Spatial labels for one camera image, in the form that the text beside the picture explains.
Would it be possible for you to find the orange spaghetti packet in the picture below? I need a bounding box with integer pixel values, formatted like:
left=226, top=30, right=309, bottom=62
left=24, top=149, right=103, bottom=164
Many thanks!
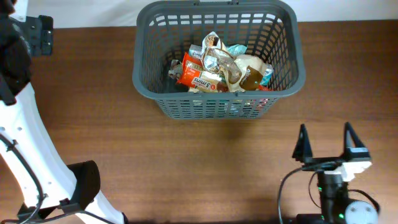
left=175, top=51, right=273, bottom=110

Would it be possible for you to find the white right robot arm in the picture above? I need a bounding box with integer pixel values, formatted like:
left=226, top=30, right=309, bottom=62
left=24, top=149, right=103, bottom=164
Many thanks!
left=292, top=122, right=380, bottom=224

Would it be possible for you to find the light teal wipes packet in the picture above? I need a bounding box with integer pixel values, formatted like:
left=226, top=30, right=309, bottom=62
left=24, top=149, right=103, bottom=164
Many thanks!
left=226, top=44, right=247, bottom=57

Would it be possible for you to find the white tissue multipack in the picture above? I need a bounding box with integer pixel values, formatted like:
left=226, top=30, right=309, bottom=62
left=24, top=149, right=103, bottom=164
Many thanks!
left=188, top=44, right=274, bottom=86

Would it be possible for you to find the grey plastic shopping basket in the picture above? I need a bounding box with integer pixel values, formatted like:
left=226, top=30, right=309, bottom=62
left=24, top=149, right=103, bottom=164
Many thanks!
left=132, top=0, right=305, bottom=119

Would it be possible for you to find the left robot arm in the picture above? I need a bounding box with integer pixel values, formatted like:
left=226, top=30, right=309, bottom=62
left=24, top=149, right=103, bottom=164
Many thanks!
left=1, top=0, right=127, bottom=223

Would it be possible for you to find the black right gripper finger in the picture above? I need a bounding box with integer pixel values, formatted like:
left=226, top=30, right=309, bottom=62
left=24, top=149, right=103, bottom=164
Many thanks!
left=343, top=122, right=371, bottom=161
left=292, top=124, right=313, bottom=162

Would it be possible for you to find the beige brown snack bag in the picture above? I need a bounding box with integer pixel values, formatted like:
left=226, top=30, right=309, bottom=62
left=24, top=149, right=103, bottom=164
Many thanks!
left=168, top=59, right=184, bottom=83

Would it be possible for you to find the brown white snack bag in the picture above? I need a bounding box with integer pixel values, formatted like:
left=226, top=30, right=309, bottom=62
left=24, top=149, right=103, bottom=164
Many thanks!
left=201, top=32, right=269, bottom=92

